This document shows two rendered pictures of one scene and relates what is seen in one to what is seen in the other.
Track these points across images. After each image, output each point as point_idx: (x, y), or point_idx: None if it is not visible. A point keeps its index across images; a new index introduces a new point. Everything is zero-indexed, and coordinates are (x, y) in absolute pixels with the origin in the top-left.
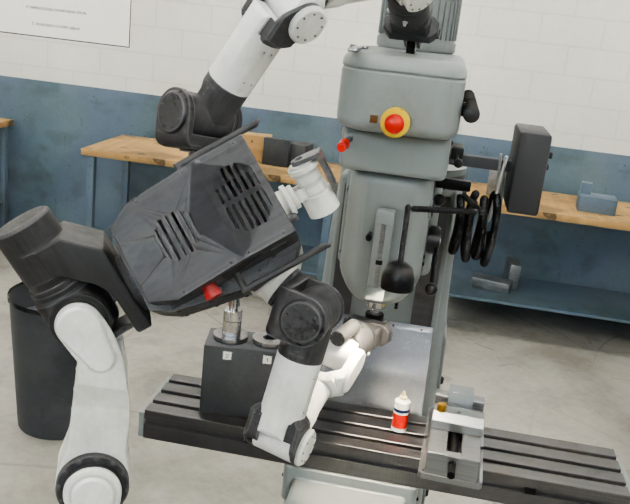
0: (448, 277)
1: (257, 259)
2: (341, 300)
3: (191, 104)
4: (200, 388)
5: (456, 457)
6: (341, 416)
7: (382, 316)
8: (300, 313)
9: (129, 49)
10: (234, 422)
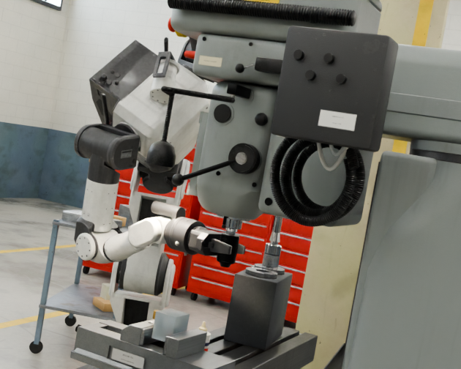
0: (371, 280)
1: (108, 107)
2: (112, 143)
3: (186, 42)
4: (287, 334)
5: (93, 324)
6: (228, 356)
7: (222, 234)
8: None
9: None
10: (225, 329)
